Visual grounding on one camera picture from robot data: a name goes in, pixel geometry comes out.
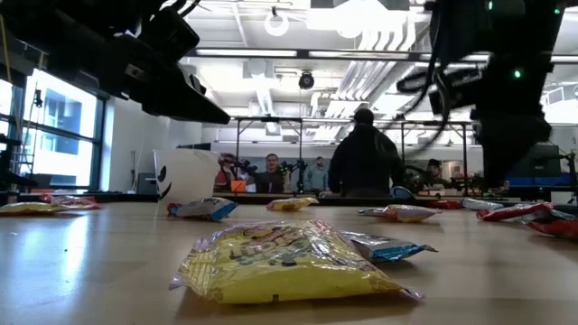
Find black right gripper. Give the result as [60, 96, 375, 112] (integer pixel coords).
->
[471, 57, 556, 190]

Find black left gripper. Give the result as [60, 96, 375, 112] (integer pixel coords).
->
[48, 33, 232, 125]

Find silver white candy bar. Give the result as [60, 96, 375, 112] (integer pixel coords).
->
[460, 198, 506, 212]

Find yellow Sour Patch packet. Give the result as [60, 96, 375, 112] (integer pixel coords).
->
[358, 203, 443, 224]
[265, 196, 320, 213]
[168, 218, 424, 305]
[0, 200, 70, 217]

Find black monitor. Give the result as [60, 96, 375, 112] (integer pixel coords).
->
[514, 144, 564, 178]

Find blue bin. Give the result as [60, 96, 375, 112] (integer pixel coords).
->
[508, 174, 573, 188]

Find white paper cup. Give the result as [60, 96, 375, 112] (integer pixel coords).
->
[153, 148, 221, 214]

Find black stand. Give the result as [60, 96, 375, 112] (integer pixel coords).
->
[562, 151, 578, 204]

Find long ceiling light bar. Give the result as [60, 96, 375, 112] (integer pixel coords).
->
[180, 47, 578, 64]

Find grey box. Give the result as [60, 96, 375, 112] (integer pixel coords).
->
[135, 172, 158, 195]

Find large window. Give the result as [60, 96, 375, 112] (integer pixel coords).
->
[0, 67, 107, 191]

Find black round ceiling speaker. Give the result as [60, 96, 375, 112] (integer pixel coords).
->
[297, 70, 316, 90]

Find black metal rig frame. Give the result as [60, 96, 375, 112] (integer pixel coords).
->
[233, 116, 304, 195]
[399, 119, 471, 196]

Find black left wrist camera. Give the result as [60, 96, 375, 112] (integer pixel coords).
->
[137, 5, 201, 64]

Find black right camera cable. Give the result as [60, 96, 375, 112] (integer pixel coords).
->
[396, 0, 452, 157]

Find white ring ceiling light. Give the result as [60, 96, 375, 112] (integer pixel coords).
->
[263, 11, 291, 38]

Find yellow hanging cord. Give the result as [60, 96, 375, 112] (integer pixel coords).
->
[0, 15, 12, 86]

